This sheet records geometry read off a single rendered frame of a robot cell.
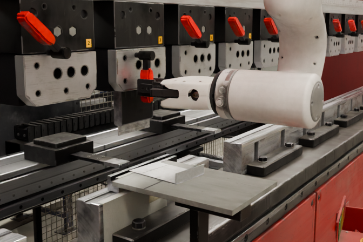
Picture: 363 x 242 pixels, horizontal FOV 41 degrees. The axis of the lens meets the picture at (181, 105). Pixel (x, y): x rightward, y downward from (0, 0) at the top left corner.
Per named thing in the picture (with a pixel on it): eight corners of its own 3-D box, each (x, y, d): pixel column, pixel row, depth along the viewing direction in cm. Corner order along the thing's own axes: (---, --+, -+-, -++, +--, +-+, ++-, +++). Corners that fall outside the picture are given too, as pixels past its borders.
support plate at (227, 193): (232, 216, 79) (232, 210, 79) (112, 186, 94) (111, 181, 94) (277, 186, 94) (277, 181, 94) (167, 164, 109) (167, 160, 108)
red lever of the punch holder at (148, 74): (150, 103, 90) (149, 51, 89) (133, 101, 93) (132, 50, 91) (156, 102, 92) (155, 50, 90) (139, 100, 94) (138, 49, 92)
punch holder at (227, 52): (225, 74, 121) (226, 6, 118) (196, 72, 126) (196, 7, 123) (252, 69, 133) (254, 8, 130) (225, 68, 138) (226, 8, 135)
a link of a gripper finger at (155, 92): (154, 98, 81) (147, 94, 86) (199, 96, 83) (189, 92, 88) (154, 91, 80) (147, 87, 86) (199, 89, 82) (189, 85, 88)
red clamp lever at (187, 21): (192, 13, 99) (210, 43, 106) (175, 13, 101) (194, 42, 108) (188, 20, 98) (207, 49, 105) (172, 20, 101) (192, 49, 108)
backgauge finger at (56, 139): (105, 179, 100) (105, 155, 99) (24, 159, 114) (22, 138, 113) (142, 165, 110) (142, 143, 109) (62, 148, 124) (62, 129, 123)
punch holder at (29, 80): (26, 108, 72) (20, -6, 69) (-9, 103, 77) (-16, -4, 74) (98, 96, 84) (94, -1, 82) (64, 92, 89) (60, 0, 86)
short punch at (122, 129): (121, 136, 96) (121, 88, 94) (114, 135, 97) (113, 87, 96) (153, 127, 104) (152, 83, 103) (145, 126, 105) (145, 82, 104)
